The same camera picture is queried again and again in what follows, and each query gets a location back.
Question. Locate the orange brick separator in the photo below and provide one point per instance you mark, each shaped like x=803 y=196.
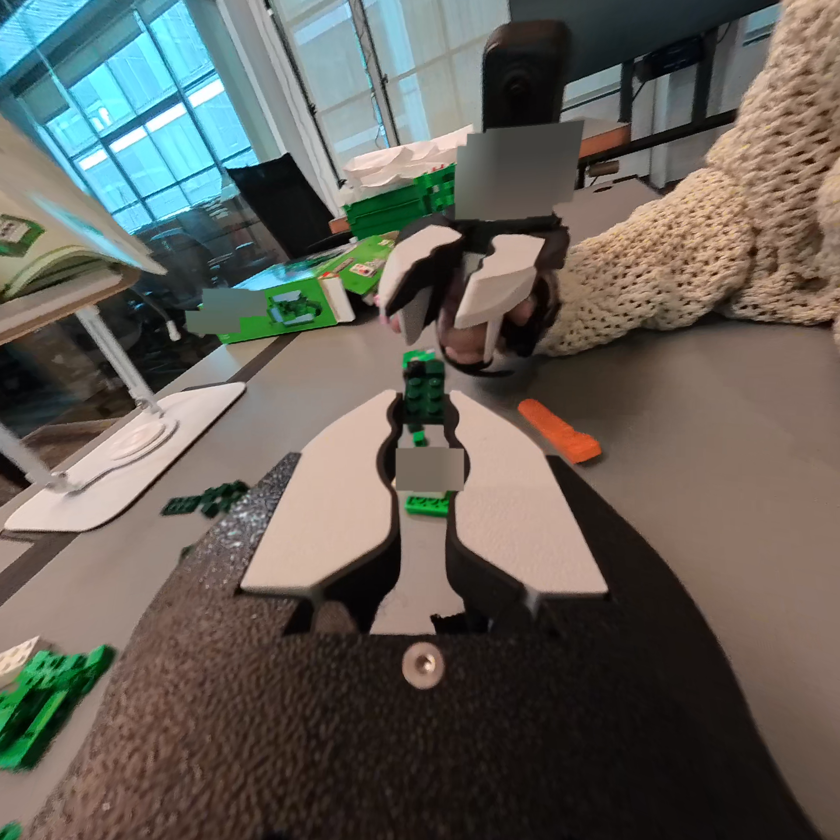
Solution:
x=558 y=431

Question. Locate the dark monitor screen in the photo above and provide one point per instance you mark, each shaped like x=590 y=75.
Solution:
x=630 y=26

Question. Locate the green lego box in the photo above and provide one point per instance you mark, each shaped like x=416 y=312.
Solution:
x=302 y=302

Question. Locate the green bin with white bags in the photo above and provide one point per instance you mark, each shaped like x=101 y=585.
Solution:
x=394 y=184

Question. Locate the dark green lego brick stack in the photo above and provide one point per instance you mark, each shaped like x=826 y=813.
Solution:
x=424 y=387

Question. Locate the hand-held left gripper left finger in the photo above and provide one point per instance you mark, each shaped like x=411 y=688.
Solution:
x=328 y=505

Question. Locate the pile of bright green lego pieces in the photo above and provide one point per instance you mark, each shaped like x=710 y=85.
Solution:
x=46 y=696

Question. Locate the lego instruction booklet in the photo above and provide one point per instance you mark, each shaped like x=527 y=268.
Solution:
x=59 y=230

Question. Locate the white round-cornered base plate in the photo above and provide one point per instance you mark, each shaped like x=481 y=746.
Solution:
x=118 y=453

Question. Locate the scattered dark green lego pieces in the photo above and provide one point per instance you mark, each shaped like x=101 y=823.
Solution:
x=204 y=499

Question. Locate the person's right forearm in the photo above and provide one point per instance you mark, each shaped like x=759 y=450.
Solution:
x=709 y=223

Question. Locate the green lego base, tan brick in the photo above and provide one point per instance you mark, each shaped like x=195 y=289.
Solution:
x=427 y=504

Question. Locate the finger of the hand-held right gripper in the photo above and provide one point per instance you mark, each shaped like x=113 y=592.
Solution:
x=418 y=276
x=505 y=276

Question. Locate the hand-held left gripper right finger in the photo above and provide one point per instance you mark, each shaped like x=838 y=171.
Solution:
x=519 y=512

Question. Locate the black monitor stand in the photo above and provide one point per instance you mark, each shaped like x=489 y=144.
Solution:
x=683 y=112

